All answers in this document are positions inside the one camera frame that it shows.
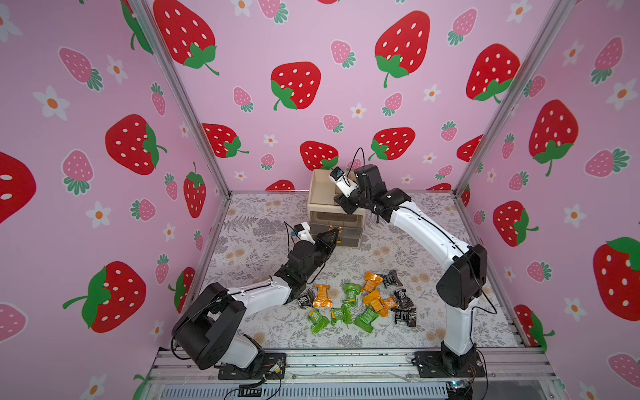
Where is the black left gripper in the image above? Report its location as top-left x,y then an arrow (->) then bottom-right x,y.
297,228 -> 337,285

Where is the orange cookie packet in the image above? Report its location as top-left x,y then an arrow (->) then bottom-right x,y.
361,272 -> 383,293
377,295 -> 398,318
313,284 -> 333,308
363,290 -> 383,313

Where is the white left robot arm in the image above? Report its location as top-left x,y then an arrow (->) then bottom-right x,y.
170,225 -> 338,372

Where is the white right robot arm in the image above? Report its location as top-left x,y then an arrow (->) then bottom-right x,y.
329,164 -> 488,377

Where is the cream drawer organizer cabinet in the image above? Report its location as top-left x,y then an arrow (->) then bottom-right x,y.
308,169 -> 367,225

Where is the green cookie packet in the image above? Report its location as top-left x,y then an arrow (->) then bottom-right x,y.
331,303 -> 353,326
308,309 -> 330,335
343,283 -> 362,307
353,307 -> 380,333

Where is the black checkered cookie packet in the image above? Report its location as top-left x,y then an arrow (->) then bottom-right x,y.
382,269 -> 403,288
392,308 -> 417,328
393,288 -> 414,311
297,288 -> 317,309

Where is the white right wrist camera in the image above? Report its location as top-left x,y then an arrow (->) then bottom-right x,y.
329,167 -> 358,198

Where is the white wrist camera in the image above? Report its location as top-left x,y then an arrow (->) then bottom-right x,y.
329,167 -> 358,198
293,222 -> 315,244

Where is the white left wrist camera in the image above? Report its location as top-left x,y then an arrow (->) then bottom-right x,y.
293,222 -> 315,244

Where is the aluminium corner post left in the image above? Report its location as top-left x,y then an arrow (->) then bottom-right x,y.
127,0 -> 232,198

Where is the aluminium corner post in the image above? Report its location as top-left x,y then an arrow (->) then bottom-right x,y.
453,0 -> 578,197
127,0 -> 232,198

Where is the aluminium corner post right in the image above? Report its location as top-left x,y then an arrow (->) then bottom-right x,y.
453,0 -> 578,197

